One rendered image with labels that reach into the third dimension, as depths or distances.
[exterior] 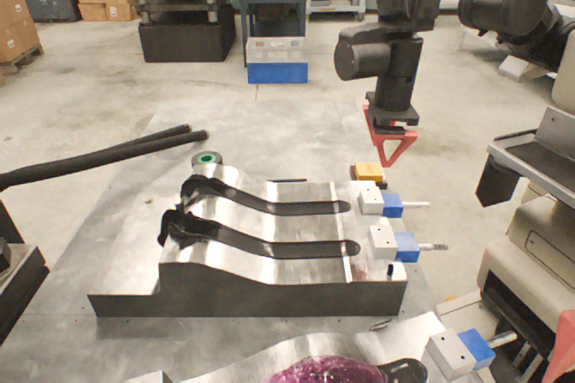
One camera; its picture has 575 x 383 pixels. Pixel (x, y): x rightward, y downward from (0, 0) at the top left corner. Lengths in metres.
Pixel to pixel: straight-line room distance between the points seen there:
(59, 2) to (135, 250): 6.78
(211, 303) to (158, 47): 4.11
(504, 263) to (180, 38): 4.08
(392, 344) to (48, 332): 0.53
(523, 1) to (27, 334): 0.91
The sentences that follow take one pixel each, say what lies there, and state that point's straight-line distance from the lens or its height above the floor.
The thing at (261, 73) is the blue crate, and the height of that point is 0.11.
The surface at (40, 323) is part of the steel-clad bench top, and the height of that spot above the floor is 0.80.
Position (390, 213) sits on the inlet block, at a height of 0.89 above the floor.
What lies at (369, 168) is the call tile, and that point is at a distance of 0.93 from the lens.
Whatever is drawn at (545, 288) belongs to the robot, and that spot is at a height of 0.80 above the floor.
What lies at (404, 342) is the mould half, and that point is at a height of 0.85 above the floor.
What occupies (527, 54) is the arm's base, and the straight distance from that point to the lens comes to 0.78.
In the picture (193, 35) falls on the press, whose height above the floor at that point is 0.31.
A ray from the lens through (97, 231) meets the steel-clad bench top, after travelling 0.88.
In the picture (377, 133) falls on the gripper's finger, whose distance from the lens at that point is 0.57.
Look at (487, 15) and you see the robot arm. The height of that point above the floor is 1.23.
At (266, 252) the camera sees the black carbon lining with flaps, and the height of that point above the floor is 0.88.
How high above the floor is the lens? 1.34
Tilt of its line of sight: 34 degrees down
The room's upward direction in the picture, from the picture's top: straight up
